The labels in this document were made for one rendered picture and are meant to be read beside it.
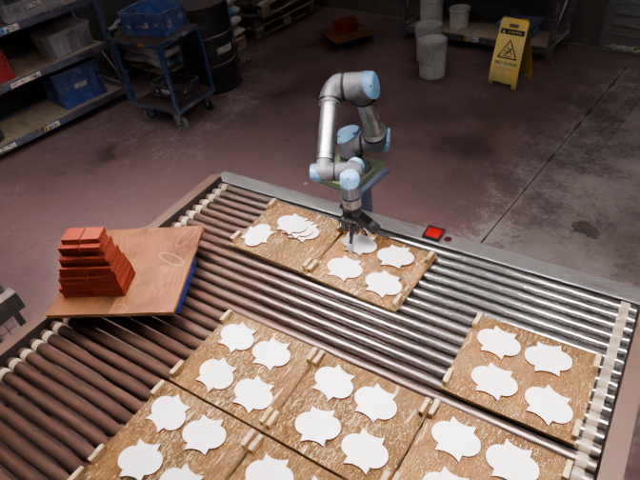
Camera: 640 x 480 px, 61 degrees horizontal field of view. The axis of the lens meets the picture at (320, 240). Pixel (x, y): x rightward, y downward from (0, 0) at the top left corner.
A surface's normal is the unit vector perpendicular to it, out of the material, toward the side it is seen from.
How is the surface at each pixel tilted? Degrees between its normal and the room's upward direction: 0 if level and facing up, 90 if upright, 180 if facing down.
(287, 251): 0
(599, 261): 0
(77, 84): 90
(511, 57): 76
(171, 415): 0
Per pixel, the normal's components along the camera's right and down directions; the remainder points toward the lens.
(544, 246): -0.11, -0.76
